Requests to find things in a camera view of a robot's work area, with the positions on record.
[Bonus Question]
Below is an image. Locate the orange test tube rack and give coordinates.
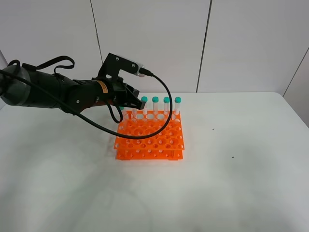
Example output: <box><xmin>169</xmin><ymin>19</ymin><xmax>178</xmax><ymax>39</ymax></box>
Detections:
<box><xmin>114</xmin><ymin>110</ymin><xmax>184</xmax><ymax>160</ymax></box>

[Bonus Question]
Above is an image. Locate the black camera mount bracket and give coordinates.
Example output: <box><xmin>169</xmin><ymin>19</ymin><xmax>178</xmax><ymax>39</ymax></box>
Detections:
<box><xmin>98</xmin><ymin>53</ymin><xmax>144</xmax><ymax>81</ymax></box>

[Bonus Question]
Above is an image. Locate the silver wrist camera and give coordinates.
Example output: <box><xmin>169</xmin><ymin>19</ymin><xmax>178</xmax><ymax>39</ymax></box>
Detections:
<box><xmin>135</xmin><ymin>63</ymin><xmax>146</xmax><ymax>77</ymax></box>

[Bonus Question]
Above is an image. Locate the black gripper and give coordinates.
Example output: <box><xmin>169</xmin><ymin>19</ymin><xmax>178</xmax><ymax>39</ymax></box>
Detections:
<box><xmin>91</xmin><ymin>77</ymin><xmax>144</xmax><ymax>109</ymax></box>

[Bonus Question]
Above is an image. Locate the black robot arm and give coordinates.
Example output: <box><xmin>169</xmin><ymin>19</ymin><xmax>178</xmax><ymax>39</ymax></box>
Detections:
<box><xmin>0</xmin><ymin>53</ymin><xmax>145</xmax><ymax>113</ymax></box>

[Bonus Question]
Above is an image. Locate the black camera cable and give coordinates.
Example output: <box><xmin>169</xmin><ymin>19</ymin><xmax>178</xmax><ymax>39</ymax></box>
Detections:
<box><xmin>0</xmin><ymin>68</ymin><xmax>172</xmax><ymax>139</ymax></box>

